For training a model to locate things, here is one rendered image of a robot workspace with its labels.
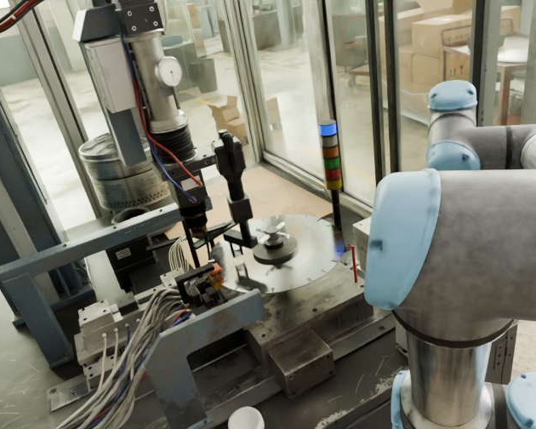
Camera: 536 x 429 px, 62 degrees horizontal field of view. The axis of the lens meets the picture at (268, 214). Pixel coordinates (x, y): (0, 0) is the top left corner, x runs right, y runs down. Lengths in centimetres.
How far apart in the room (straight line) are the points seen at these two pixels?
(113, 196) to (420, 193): 134
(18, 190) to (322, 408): 97
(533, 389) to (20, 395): 108
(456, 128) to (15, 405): 112
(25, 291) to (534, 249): 105
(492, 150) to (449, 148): 6
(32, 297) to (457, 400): 94
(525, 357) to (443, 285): 182
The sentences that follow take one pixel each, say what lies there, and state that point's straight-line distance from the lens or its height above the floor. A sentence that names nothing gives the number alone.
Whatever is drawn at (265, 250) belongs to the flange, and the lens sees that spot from 105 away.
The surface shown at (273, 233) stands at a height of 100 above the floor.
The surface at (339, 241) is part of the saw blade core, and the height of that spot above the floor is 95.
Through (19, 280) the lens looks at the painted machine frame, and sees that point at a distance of 117.
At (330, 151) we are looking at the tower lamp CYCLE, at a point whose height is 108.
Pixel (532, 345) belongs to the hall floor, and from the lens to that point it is 222.
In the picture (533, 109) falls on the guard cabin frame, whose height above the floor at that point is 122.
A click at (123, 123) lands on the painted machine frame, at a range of 98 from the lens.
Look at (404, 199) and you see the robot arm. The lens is 35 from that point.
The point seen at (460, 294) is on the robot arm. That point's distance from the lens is 35.
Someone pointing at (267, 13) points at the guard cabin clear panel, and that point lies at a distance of 180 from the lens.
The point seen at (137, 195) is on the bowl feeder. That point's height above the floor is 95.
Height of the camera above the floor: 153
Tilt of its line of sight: 28 degrees down
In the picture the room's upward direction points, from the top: 11 degrees counter-clockwise
